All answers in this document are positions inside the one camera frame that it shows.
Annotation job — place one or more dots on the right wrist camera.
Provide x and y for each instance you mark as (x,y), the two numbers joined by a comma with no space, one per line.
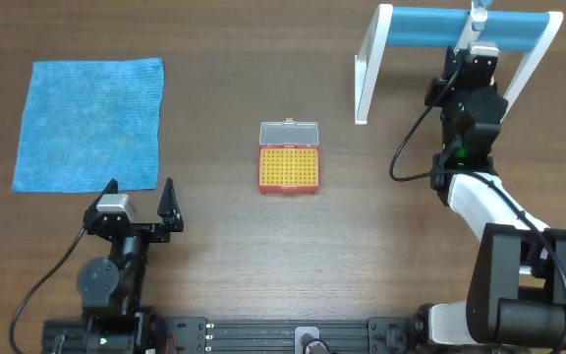
(483,49)

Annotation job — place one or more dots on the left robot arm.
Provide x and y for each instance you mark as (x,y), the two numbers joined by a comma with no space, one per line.
(98,285)

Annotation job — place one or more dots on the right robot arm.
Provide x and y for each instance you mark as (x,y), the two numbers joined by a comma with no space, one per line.
(474,201)

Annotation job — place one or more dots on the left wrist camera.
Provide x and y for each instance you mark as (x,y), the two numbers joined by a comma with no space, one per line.
(113,204)

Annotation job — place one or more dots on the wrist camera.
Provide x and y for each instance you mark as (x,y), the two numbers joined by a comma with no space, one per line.
(483,49)
(113,204)

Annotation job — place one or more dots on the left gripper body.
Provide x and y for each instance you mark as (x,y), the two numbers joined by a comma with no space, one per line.
(145,230)

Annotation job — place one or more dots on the blue cloth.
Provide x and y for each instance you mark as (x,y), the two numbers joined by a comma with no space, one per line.
(91,123)

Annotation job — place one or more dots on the white pipette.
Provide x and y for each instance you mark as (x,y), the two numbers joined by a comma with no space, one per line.
(479,17)

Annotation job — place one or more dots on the mounting rail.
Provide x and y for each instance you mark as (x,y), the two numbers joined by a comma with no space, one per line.
(263,334)

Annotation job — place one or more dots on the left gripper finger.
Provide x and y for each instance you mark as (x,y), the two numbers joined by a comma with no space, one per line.
(111,188)
(169,204)

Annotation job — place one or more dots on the white and blue stand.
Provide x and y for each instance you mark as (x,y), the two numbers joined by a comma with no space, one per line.
(420,27)

